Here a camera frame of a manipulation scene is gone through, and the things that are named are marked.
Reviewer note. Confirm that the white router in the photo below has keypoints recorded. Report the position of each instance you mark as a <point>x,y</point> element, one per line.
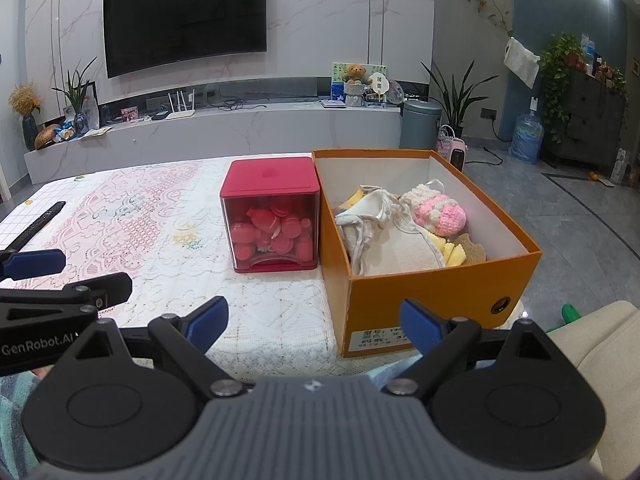
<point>180,114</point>

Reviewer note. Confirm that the green plastic object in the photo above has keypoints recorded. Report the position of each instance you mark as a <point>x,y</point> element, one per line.
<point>570,312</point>

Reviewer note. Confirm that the brown teddy bear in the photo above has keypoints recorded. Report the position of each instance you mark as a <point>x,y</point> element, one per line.
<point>355,72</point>

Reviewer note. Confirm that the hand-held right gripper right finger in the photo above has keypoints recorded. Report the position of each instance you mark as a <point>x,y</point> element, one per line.
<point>425,325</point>

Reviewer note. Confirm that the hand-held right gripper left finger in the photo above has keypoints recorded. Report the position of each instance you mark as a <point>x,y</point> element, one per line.
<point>207,322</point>

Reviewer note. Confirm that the white flat box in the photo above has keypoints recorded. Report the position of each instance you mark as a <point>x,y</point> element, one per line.
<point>332,104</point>

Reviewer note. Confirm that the grey trash bin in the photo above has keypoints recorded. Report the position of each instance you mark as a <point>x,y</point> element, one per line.
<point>420,125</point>

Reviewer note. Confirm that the beige sofa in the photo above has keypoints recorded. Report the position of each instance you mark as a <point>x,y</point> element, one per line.
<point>605,360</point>

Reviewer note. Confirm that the pink woven basket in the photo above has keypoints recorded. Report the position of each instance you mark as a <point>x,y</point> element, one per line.
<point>444,145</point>

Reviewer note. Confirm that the pink photo card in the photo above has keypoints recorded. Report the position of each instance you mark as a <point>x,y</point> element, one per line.
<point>130,113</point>

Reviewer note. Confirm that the marble television console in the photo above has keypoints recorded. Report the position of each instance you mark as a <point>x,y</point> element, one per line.
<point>225,130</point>

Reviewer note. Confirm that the person's teal patterned clothing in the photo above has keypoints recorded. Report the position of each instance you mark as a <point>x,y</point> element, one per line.
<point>12,420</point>

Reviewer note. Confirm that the orange cardboard box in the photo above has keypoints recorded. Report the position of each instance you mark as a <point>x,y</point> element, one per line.
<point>475,290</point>

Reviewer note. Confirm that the green ivy plant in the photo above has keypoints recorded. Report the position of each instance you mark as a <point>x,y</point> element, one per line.
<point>557,60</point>

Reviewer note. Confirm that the green picture card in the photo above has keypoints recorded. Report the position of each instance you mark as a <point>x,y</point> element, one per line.
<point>337,71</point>

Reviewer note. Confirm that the long-leaved potted plant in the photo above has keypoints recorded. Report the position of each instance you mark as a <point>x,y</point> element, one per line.
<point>457,100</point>

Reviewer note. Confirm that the white hanging towel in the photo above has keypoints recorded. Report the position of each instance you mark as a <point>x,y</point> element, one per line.
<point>520,62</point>

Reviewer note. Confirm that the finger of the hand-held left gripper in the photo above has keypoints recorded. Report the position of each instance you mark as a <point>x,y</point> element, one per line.
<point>35,264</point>
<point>107,287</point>

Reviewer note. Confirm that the pink white crochet ball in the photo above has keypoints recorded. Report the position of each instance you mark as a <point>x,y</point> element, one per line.
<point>440,212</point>

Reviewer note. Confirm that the black television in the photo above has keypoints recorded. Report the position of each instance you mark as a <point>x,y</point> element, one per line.
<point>185,15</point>

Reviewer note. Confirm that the yellow dried flowers in vase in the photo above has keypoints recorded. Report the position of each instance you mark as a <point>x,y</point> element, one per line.
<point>22,100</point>

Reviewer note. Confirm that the black remote control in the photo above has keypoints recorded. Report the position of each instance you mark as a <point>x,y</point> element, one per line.
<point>40,222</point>

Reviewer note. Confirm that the blue snack packet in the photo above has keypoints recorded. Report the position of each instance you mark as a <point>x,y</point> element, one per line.
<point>65,132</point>

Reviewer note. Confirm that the white round fan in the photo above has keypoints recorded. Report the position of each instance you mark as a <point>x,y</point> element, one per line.
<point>380,82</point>

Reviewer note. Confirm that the green plant in glass vase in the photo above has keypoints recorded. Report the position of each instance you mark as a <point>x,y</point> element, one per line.
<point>75,90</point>

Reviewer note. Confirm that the white cloth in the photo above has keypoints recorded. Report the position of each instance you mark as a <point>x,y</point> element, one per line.
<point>360,220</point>

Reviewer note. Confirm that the blue water jug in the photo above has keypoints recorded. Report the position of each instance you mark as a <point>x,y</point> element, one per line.
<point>526,140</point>

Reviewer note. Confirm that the dark grey cabinet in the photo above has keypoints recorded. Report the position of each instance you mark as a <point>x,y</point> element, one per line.
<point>590,110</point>

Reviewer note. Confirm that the cream towel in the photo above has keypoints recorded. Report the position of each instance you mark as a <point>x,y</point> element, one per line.
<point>405,252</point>

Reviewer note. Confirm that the brown bread loaf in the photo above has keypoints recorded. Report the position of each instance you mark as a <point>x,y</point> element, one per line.
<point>46,137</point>

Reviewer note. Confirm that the red plastic storage box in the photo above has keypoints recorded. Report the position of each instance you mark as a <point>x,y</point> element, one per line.
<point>270,175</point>

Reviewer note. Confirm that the yellow-green paper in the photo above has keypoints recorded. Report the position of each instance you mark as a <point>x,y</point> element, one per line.
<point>97,133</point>

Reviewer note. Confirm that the brown knitted plush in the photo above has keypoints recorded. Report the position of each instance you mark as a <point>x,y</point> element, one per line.
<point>472,252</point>

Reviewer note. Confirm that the dark wall socket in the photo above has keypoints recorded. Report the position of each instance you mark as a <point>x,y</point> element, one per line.
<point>488,113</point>

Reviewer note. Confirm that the white grid mat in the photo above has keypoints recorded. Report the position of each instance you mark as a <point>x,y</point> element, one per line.
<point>15,210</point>

